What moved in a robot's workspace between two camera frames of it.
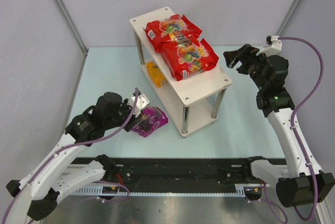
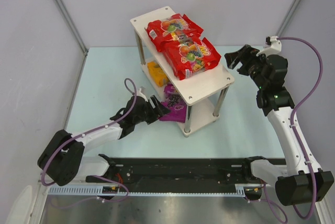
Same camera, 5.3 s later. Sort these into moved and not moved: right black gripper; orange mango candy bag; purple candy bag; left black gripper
Moved: purple candy bag; left black gripper
Not moved: orange mango candy bag; right black gripper
